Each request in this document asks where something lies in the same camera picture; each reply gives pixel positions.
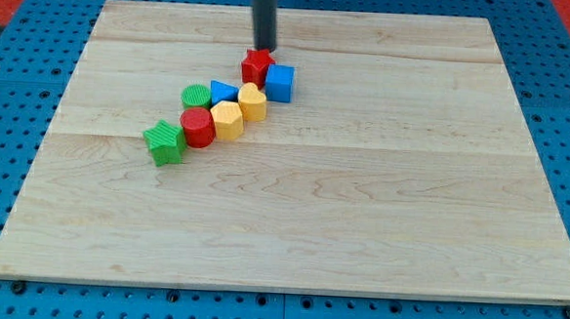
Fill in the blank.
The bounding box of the green star block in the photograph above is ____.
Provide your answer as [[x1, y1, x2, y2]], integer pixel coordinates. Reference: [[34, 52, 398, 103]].
[[142, 120, 187, 167]]

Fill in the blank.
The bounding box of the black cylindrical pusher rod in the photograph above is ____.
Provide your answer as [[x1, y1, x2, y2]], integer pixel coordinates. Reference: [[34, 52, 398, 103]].
[[251, 0, 278, 52]]

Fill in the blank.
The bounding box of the blue cube block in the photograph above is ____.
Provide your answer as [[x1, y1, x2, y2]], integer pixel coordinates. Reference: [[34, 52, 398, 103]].
[[265, 64, 295, 103]]

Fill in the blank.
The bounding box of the blue triangle block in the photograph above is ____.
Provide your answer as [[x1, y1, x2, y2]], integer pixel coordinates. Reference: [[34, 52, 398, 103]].
[[210, 81, 239, 105]]

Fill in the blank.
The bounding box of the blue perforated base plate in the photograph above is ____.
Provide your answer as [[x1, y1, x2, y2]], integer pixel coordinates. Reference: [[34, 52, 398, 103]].
[[0, 0, 570, 319]]

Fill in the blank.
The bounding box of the light wooden board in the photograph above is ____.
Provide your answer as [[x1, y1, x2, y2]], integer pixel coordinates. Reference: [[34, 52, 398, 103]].
[[0, 0, 570, 305]]

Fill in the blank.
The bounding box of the yellow hexagon block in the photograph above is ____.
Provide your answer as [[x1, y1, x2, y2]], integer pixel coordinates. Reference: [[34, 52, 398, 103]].
[[210, 100, 245, 141]]

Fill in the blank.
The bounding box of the red cylinder block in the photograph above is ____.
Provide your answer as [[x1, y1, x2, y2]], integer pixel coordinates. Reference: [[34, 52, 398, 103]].
[[180, 107, 216, 148]]

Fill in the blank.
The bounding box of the green cylinder block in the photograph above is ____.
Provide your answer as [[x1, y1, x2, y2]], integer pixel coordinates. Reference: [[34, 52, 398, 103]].
[[181, 84, 212, 109]]

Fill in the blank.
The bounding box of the yellow heart block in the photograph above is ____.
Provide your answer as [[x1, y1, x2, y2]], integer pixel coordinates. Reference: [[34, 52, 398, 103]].
[[237, 82, 267, 122]]

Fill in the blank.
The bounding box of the red star block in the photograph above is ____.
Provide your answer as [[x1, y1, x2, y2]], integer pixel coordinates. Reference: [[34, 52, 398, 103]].
[[241, 49, 275, 89]]

